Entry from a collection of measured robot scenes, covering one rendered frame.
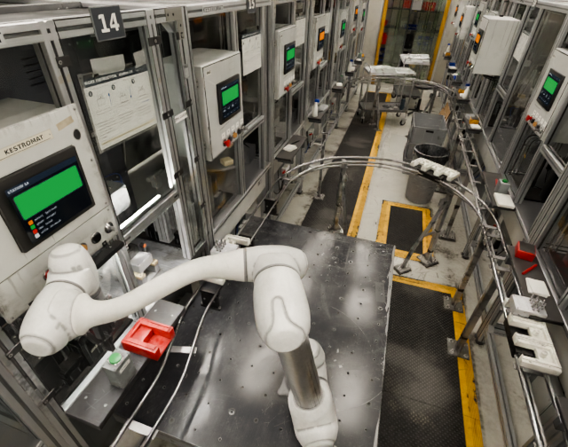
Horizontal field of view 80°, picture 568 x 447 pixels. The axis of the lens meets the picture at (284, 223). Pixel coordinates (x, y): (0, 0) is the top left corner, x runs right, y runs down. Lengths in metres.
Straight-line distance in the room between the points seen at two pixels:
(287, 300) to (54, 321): 0.53
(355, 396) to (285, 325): 0.90
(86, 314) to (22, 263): 0.26
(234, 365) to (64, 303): 0.94
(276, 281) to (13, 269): 0.68
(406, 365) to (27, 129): 2.40
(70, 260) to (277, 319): 0.56
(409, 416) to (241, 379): 1.18
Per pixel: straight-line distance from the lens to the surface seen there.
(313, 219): 3.69
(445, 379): 2.68
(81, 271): 1.05
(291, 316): 0.82
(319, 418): 1.31
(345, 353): 1.77
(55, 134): 1.12
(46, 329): 0.95
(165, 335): 1.54
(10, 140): 1.05
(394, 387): 2.53
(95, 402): 1.50
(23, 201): 1.06
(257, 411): 1.60
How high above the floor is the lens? 2.13
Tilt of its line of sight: 36 degrees down
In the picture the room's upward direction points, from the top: 2 degrees clockwise
